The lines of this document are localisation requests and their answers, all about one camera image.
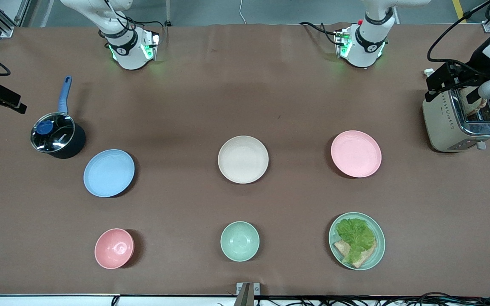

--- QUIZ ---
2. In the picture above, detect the wide blue bowl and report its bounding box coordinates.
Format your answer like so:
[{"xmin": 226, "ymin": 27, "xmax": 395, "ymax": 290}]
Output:
[{"xmin": 83, "ymin": 149, "xmax": 136, "ymax": 198}]

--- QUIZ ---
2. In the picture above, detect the bread slice in toaster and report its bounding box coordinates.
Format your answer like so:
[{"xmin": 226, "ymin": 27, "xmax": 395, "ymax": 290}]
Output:
[{"xmin": 459, "ymin": 87, "xmax": 490, "ymax": 118}]

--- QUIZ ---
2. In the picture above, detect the silver toaster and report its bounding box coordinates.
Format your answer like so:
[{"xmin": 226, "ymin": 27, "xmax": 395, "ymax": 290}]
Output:
[{"xmin": 422, "ymin": 84, "xmax": 490, "ymax": 153}]

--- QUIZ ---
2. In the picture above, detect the glass lid with blue knob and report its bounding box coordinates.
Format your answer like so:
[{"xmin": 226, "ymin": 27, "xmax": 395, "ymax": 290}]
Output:
[{"xmin": 31, "ymin": 112, "xmax": 77, "ymax": 153}]

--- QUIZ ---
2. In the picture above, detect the wide pink bowl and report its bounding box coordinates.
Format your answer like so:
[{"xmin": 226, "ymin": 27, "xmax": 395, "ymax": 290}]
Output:
[{"xmin": 330, "ymin": 130, "xmax": 382, "ymax": 179}]

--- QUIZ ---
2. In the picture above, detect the green plate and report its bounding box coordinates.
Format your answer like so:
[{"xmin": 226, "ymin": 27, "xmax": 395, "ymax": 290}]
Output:
[{"xmin": 328, "ymin": 212, "xmax": 386, "ymax": 271}]

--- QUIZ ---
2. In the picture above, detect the green lettuce leaf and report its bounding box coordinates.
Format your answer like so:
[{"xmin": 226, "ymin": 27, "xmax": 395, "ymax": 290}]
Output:
[{"xmin": 335, "ymin": 218, "xmax": 377, "ymax": 264}]

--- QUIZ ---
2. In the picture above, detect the brown table cloth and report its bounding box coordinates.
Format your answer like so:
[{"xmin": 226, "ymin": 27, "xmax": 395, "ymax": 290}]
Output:
[{"xmin": 0, "ymin": 21, "xmax": 490, "ymax": 298}]

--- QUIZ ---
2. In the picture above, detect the small deep pink bowl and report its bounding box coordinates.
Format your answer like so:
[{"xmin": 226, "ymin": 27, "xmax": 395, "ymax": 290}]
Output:
[{"xmin": 94, "ymin": 228, "xmax": 135, "ymax": 270}]

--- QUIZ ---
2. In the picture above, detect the toasted bread slice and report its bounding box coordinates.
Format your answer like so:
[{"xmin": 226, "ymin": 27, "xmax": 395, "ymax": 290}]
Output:
[{"xmin": 334, "ymin": 239, "xmax": 378, "ymax": 269}]

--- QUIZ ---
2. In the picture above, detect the wide beige bowl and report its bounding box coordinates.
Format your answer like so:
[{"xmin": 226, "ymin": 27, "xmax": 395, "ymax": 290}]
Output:
[{"xmin": 217, "ymin": 135, "xmax": 270, "ymax": 184}]

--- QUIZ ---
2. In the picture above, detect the small deep green bowl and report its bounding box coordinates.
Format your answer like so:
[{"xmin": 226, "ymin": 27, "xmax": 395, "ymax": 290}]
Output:
[{"xmin": 220, "ymin": 221, "xmax": 260, "ymax": 262}]

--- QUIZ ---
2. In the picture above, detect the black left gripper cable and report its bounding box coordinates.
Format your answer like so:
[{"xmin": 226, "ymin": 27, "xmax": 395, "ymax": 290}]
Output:
[{"xmin": 427, "ymin": 0, "xmax": 490, "ymax": 65}]

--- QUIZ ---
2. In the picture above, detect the dark saucepan with blue handle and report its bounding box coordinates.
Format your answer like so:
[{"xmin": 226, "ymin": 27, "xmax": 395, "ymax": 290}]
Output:
[{"xmin": 31, "ymin": 76, "xmax": 87, "ymax": 160}]

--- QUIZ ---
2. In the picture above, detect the black left arm base cable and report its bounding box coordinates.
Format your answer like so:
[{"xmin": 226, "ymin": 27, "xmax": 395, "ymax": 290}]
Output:
[{"xmin": 299, "ymin": 21, "xmax": 344, "ymax": 45}]

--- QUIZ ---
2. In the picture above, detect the black arm base cable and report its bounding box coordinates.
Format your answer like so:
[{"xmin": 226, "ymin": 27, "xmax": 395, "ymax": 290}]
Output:
[
  {"xmin": 99, "ymin": 0, "xmax": 170, "ymax": 40},
  {"xmin": 299, "ymin": 21, "xmax": 344, "ymax": 45}
]

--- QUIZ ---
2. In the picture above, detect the black right arm base cable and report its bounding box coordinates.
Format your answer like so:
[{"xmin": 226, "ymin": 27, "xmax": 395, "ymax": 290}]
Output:
[{"xmin": 99, "ymin": 0, "xmax": 170, "ymax": 40}]

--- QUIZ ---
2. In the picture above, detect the black cable bundle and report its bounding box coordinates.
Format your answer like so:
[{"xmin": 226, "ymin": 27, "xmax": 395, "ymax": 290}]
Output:
[{"xmin": 217, "ymin": 291, "xmax": 490, "ymax": 306}]

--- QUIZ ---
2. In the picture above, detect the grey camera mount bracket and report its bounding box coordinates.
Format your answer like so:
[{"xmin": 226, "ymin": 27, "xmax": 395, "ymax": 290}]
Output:
[{"xmin": 235, "ymin": 282, "xmax": 261, "ymax": 306}]

